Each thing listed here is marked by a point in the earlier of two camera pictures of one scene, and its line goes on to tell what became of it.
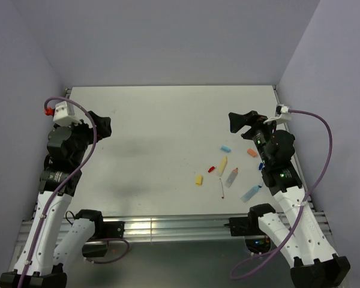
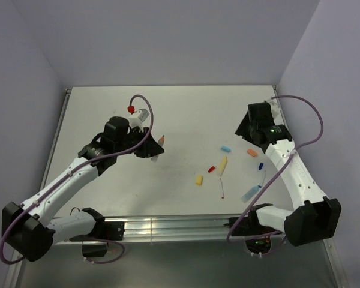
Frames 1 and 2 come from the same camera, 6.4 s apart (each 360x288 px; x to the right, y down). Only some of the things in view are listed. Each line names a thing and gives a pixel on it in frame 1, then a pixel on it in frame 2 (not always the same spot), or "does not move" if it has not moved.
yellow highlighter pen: [222, 166] does not move
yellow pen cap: [198, 180] does not move
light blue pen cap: [225, 149] does not move
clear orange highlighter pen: [231, 179] -> [161, 141]
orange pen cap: [252, 152] does not move
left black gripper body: [83, 134] -> [136, 136]
